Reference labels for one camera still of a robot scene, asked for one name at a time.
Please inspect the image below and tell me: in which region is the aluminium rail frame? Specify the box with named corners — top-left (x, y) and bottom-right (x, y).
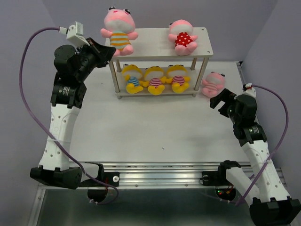
top-left (27, 61), bottom-right (297, 226)

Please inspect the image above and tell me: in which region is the yellow plush blue-striped shirt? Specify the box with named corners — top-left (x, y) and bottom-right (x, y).
top-left (122, 64), bottom-right (143, 94)

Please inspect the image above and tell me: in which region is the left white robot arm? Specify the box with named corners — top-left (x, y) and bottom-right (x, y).
top-left (30, 38), bottom-right (116, 189)

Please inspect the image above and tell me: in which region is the pink plush red polka-dot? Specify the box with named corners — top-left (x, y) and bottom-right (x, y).
top-left (168, 19), bottom-right (198, 56)

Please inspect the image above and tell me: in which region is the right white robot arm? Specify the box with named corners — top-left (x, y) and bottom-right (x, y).
top-left (210, 87), bottom-right (301, 226)

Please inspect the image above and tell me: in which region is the yellow plush pink-striped shirt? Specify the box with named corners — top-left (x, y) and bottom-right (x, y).
top-left (142, 66), bottom-right (166, 96)

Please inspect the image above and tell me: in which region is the yellow plush red-striped shirt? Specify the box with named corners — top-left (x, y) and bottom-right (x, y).
top-left (166, 65), bottom-right (190, 94)

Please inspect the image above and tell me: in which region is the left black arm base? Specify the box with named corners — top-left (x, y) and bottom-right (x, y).
top-left (78, 162), bottom-right (120, 205)

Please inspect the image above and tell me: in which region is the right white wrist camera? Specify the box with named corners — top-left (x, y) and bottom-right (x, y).
top-left (242, 83), bottom-right (256, 98)

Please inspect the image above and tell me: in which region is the pink plush pink-striped shirt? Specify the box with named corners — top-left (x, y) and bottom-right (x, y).
top-left (201, 72), bottom-right (225, 98)

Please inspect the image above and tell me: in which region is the pink plush orange-striped shirt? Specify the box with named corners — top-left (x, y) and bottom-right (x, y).
top-left (100, 7), bottom-right (138, 57)

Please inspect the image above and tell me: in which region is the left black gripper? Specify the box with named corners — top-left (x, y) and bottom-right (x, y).
top-left (76, 37), bottom-right (116, 81)

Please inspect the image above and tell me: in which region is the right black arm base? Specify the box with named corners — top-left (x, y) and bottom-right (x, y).
top-left (199, 160), bottom-right (241, 203)

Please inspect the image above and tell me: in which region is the white two-tier shelf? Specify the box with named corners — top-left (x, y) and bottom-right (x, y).
top-left (109, 27), bottom-right (214, 99)

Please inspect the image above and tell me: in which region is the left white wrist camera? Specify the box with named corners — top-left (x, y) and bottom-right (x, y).
top-left (59, 22), bottom-right (89, 48)

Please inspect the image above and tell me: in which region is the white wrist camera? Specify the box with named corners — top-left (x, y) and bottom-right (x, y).
top-left (59, 22), bottom-right (89, 48)
top-left (242, 83), bottom-right (256, 98)

